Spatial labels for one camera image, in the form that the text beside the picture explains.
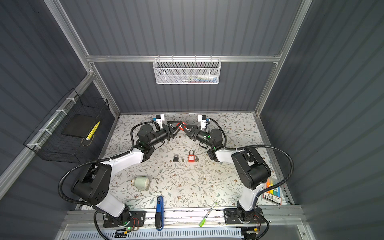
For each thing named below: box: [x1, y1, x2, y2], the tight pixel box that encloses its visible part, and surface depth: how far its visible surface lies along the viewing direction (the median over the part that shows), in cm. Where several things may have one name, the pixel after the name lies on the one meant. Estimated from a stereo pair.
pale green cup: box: [131, 176, 150, 191], surface depth 79 cm
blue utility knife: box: [154, 196, 165, 231], surface depth 76 cm
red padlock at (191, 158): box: [188, 149, 196, 163], surface depth 95 cm
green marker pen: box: [198, 202, 218, 227], surface depth 75 cm
